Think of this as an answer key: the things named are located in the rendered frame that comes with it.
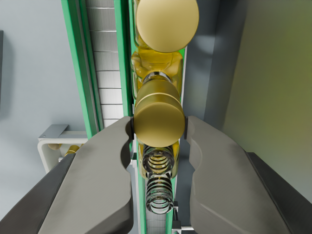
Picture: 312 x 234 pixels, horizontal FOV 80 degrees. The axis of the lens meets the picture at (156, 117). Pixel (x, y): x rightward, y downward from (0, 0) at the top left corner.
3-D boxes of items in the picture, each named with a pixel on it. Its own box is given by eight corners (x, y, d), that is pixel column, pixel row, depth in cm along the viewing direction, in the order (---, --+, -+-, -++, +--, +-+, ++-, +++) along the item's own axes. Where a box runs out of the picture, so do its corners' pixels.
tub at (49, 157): (124, 166, 68) (120, 185, 60) (61, 166, 68) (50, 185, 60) (120, 124, 60) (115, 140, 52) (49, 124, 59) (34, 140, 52)
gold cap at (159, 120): (178, 118, 16) (185, 149, 13) (137, 118, 16) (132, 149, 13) (180, 78, 15) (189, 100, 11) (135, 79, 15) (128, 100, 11)
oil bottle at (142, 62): (169, 66, 39) (183, 111, 20) (142, 66, 39) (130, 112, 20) (170, 36, 36) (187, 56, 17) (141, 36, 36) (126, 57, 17)
